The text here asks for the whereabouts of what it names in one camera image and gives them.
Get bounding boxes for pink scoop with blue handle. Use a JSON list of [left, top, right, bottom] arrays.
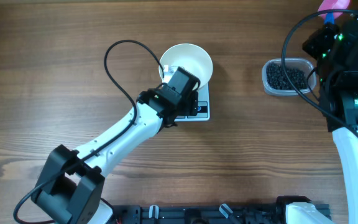
[[317, 0, 351, 25]]

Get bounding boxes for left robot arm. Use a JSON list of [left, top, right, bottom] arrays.
[[30, 67, 202, 223]]

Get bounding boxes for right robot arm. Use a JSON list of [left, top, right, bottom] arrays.
[[303, 20, 358, 223]]

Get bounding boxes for white digital kitchen scale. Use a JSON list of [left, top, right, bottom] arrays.
[[175, 84, 210, 122]]

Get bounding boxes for white bowl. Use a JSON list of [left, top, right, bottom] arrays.
[[160, 44, 213, 89]]

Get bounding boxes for black beans in container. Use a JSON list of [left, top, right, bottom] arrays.
[[266, 63, 307, 90]]

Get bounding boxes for clear plastic container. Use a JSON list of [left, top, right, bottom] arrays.
[[262, 58, 317, 96]]

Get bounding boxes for right black camera cable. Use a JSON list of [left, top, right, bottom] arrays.
[[281, 8, 358, 170]]

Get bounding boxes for black camera cable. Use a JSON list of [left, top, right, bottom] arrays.
[[281, 8, 358, 170], [12, 39, 166, 224]]

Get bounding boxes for left black camera cable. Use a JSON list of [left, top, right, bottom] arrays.
[[12, 39, 166, 224]]

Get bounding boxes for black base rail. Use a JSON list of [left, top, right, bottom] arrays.
[[106, 203, 332, 224]]

